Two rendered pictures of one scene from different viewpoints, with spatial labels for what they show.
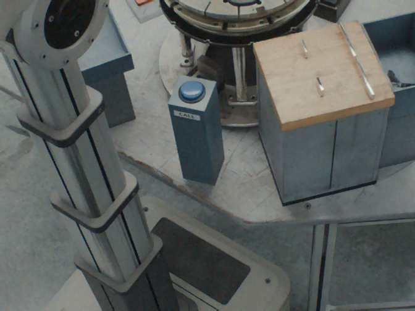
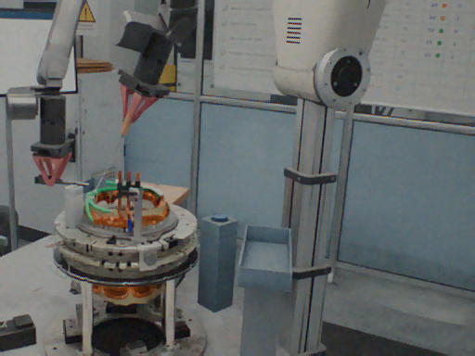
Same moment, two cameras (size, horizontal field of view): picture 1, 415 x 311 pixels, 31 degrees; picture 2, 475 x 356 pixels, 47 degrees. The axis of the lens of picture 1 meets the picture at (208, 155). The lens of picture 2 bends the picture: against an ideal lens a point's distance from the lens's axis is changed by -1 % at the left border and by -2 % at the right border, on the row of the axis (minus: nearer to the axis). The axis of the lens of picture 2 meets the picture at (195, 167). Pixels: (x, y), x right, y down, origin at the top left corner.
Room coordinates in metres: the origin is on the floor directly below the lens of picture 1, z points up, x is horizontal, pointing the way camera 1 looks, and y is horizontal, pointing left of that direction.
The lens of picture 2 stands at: (2.15, 0.48, 1.54)
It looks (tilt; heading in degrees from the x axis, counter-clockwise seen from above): 15 degrees down; 203
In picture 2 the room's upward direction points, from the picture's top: 3 degrees clockwise
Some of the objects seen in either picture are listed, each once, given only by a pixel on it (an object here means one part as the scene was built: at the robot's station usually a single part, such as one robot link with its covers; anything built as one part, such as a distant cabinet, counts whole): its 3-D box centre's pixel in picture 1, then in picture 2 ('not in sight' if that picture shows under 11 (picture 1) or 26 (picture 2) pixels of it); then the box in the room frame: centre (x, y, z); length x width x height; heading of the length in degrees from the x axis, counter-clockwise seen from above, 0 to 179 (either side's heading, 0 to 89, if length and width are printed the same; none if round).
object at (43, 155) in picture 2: not in sight; (52, 165); (1.17, -0.28, 1.21); 0.07 x 0.07 x 0.09; 15
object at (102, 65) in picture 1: (99, 66); (262, 303); (1.04, 0.20, 0.92); 0.25 x 0.11 x 0.28; 15
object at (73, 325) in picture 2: not in sight; (75, 319); (1.19, -0.21, 0.85); 0.06 x 0.04 x 0.05; 40
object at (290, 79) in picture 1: (321, 73); (146, 197); (0.84, -0.22, 1.05); 0.20 x 0.19 x 0.02; 96
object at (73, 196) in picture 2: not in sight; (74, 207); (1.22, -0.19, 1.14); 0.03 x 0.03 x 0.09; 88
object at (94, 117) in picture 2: not in sight; (48, 152); (-0.93, -1.95, 0.60); 1.02 x 0.55 x 1.20; 85
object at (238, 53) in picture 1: (239, 68); (159, 276); (1.00, -0.09, 0.91); 0.02 x 0.02 x 0.21
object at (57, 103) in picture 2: not in sight; (50, 107); (1.17, -0.28, 1.34); 0.07 x 0.06 x 0.07; 138
